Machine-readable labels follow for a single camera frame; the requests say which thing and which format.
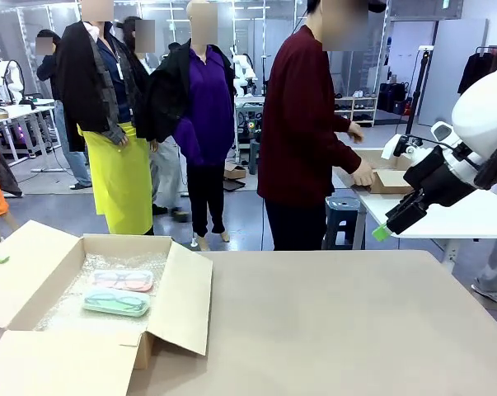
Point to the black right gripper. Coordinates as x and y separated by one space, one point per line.
442 181

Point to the small cardboard box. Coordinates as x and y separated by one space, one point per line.
392 181

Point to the mint green glasses case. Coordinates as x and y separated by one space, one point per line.
116 303

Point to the pink glasses case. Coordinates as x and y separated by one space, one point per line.
124 281

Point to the large cardboard box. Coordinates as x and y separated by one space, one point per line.
182 297

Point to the person's left forearm maroon sleeve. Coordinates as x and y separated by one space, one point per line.
342 123

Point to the small white background robot arm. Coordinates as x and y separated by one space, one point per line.
242 66

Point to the person's right forearm maroon sleeve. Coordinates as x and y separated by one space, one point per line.
338 152

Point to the person's right hand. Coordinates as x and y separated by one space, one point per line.
364 174

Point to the person's left hand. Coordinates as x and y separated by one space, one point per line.
356 132

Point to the white side table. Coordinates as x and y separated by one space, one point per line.
458 218

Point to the grey plastic stool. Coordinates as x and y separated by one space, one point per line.
343 206

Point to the clear bubble wrap sheet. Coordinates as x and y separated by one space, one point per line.
67 297

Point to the black bags pile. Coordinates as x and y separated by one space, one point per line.
392 97

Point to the white shoe shelf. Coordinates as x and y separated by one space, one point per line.
357 107

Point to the black tripod light stand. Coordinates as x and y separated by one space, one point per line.
419 82

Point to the person in dark jacket jeans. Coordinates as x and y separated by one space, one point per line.
73 144

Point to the person in maroon sweater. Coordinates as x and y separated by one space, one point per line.
297 123

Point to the white background desk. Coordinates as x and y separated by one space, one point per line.
25 110

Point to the mannequin with yellow apron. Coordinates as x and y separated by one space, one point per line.
116 165

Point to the clothes rack with dark garments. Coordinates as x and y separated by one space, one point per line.
479 70

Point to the white background robot with hoop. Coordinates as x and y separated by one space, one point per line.
13 80

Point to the workbench with electronics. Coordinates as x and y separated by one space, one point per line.
248 111

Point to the person in grey trousers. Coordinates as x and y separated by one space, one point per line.
165 165

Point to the mannequin with purple shirt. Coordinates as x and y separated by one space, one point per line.
203 103

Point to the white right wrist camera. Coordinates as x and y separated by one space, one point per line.
392 146

